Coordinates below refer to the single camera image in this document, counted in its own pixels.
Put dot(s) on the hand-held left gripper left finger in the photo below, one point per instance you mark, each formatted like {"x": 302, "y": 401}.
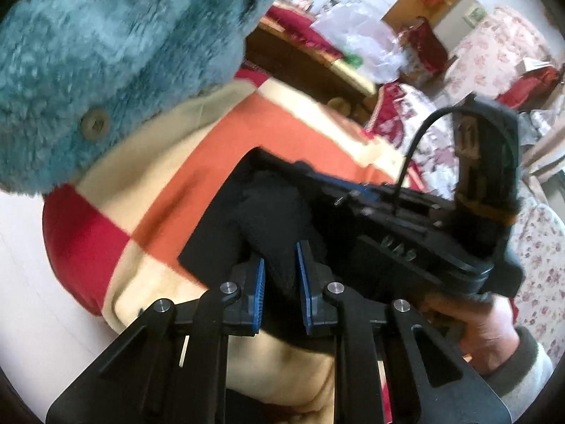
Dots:
{"x": 260, "y": 291}

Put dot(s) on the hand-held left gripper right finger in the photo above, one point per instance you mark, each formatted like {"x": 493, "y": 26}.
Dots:
{"x": 303, "y": 287}

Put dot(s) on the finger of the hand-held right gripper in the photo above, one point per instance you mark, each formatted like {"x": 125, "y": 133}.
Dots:
{"x": 309, "y": 174}

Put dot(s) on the black pants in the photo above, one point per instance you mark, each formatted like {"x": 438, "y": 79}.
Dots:
{"x": 273, "y": 212}

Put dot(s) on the person's right forearm grey sleeve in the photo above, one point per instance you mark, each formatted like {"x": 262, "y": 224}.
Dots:
{"x": 525, "y": 371}

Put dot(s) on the person's right hand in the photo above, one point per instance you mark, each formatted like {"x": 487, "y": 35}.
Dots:
{"x": 485, "y": 335}

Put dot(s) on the floral sofa cover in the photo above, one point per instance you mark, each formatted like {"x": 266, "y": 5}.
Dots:
{"x": 538, "y": 247}

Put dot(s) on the wooden desk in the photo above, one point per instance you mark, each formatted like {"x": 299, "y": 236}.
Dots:
{"x": 300, "y": 66}

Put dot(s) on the red floral quilted cushion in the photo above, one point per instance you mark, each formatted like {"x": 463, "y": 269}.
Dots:
{"x": 397, "y": 110}

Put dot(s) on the green plastic item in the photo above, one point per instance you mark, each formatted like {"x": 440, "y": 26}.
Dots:
{"x": 353, "y": 58}

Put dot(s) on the red orange checkered blanket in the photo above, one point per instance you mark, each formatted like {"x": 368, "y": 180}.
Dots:
{"x": 176, "y": 176}

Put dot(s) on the dark red cloth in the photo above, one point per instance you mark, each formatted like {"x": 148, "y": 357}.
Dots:
{"x": 300, "y": 31}

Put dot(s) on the clear plastic bag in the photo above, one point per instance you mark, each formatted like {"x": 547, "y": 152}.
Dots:
{"x": 362, "y": 39}

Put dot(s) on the framed photo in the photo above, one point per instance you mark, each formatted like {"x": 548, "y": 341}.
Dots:
{"x": 295, "y": 2}

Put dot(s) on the red cloth on chair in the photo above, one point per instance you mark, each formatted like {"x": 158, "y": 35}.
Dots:
{"x": 423, "y": 44}

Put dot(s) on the floral cloth cover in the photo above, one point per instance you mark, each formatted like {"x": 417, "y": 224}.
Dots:
{"x": 485, "y": 53}

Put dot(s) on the teal fluffy jacket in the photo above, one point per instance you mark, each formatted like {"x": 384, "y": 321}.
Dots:
{"x": 110, "y": 44}

